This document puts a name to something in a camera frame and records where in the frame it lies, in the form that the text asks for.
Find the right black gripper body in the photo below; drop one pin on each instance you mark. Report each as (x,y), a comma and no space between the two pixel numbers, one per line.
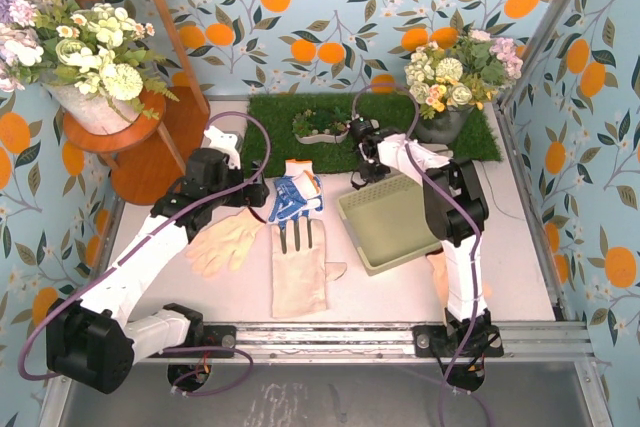
(363,162)

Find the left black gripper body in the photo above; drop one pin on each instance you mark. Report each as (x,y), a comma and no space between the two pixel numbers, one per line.
(256,189)

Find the cream glove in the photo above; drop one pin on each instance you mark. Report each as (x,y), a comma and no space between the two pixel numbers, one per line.
(226,243)
(440,276)

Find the blue white knit gloves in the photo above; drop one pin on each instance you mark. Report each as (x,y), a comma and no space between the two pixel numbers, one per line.
(299,192)

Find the green plastic storage basket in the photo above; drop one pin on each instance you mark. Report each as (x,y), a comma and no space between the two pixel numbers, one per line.
(386,223)

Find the beige canvas work glove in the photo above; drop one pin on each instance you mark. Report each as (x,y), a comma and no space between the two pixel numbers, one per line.
(300,271)

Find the grey striped canvas glove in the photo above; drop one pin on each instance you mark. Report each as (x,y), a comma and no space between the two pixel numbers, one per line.
(440,149)

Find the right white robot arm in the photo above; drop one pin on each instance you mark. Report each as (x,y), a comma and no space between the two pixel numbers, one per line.
(454,204)

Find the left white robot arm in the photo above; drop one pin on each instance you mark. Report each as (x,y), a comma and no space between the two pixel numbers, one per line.
(91,338)

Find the green artificial grass mat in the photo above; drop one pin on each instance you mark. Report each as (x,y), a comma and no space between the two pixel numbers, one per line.
(476,140)

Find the white succulent planter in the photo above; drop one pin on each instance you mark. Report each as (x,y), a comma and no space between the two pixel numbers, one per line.
(320,126)

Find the wooden tiered plant stand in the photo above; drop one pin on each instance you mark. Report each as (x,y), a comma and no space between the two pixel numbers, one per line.
(148,156)

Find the grey pot flower bouquet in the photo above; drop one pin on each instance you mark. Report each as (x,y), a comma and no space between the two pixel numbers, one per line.
(453,73)

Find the white pot flower bouquet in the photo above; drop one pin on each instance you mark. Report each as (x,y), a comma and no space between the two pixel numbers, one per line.
(90,60)

